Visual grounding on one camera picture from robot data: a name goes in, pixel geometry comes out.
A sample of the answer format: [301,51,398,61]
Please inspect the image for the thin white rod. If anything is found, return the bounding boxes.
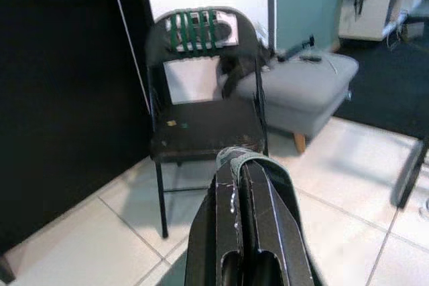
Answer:
[109,0,151,113]

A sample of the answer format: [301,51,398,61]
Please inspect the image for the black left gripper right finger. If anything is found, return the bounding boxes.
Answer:
[241,161,318,286]

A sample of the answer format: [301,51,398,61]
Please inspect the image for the grey upholstered ottoman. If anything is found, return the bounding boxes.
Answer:
[219,53,359,156]

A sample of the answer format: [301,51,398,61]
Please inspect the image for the black selfie stick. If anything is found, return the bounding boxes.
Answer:
[278,34,316,62]

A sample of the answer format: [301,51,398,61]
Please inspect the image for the white cabinet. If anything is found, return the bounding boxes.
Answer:
[338,0,408,41]

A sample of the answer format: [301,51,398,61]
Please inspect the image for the black folding chair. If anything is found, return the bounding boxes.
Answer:
[145,6,269,238]

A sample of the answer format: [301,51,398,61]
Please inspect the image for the black door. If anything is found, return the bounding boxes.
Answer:
[0,0,155,283]

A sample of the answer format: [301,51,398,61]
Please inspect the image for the grey blue towel garment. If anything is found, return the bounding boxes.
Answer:
[216,147,328,286]

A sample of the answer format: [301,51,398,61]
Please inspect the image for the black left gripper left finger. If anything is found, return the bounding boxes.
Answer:
[184,161,245,286]

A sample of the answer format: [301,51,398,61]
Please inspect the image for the black cloth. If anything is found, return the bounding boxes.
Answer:
[217,46,275,96]

